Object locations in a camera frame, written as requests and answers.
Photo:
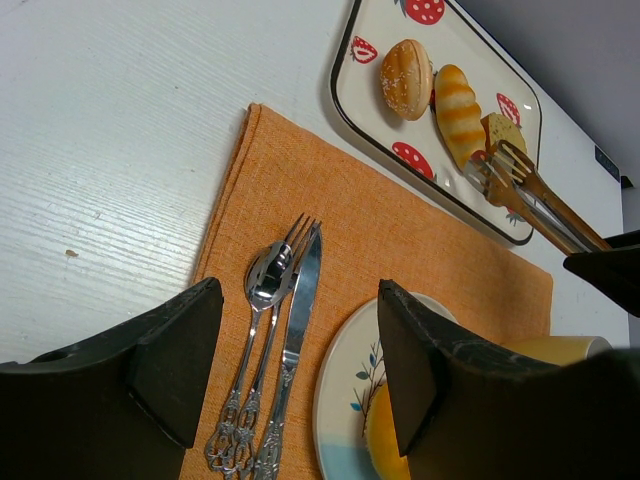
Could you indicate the small sesame bread roll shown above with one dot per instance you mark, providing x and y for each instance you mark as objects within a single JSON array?
[{"x": 406, "y": 77}]

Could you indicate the brown bread slice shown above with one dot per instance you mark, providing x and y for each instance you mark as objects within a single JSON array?
[{"x": 499, "y": 127}]

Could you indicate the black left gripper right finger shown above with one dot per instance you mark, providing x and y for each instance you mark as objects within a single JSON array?
[{"x": 467, "y": 408}]

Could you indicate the silver table knife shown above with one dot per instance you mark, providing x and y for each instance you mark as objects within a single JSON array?
[{"x": 307, "y": 272}]

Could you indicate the orange cloth placemat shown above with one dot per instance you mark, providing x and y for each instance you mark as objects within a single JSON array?
[{"x": 372, "y": 229}]

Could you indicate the striped long bread roll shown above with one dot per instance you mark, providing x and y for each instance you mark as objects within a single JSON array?
[{"x": 458, "y": 115}]

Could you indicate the yellow mug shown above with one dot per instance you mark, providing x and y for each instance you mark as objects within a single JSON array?
[{"x": 560, "y": 350}]

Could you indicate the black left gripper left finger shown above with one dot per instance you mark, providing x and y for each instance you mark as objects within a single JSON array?
[{"x": 122, "y": 404}]

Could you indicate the round plate with blue rim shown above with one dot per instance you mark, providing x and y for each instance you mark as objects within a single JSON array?
[{"x": 351, "y": 372}]

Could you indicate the metal food tongs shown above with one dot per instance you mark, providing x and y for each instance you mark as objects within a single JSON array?
[{"x": 507, "y": 177}]

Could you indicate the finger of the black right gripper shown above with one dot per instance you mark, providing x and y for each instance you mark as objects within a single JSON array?
[
  {"x": 629, "y": 239},
  {"x": 615, "y": 273}
]

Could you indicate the silver spoon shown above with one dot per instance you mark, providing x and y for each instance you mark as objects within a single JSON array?
[{"x": 263, "y": 287}]

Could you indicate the silver fork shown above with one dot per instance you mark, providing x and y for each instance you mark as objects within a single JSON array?
[{"x": 245, "y": 430}]

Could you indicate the strawberry pattern rectangular tray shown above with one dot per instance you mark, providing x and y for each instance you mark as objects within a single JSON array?
[{"x": 449, "y": 37}]

